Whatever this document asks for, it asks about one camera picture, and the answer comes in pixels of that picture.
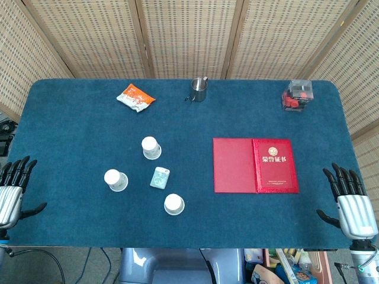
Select red certificate folder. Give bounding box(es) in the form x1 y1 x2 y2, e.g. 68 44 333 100
213 137 300 195

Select dark floor cable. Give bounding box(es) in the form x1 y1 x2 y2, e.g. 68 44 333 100
81 247 119 284

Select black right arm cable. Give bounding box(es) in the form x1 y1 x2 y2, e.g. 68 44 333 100
333 244 379 270

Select storage box with assorted items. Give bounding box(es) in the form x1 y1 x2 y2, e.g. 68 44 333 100
244 248 334 284

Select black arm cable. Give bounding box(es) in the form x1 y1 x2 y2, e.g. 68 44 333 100
333 244 379 270
5 247 66 284

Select white paper cup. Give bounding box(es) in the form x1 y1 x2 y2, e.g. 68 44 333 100
141 136 163 161
104 169 129 192
163 193 185 216

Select green white tissue pack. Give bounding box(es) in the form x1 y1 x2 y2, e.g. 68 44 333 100
149 166 171 189

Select woven bamboo folding screen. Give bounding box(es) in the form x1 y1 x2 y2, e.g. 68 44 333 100
0 0 379 214

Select black electronic device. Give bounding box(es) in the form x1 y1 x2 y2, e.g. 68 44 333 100
0 114 17 157

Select blue carpet table mat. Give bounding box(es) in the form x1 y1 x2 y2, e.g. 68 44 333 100
7 79 367 249

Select orange white snack packet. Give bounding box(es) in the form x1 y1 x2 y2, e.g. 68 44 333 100
116 83 156 113

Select stainless steel pitcher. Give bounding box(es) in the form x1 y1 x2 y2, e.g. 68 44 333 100
185 76 209 103

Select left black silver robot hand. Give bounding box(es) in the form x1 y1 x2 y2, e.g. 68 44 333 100
0 156 48 230

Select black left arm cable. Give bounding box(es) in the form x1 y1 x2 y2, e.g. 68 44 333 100
5 247 66 284

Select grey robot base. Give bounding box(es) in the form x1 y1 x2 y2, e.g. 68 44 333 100
117 247 247 284

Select clear box red black parts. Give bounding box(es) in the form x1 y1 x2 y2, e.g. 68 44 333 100
280 79 314 113

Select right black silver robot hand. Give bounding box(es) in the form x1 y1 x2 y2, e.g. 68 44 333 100
316 162 379 240

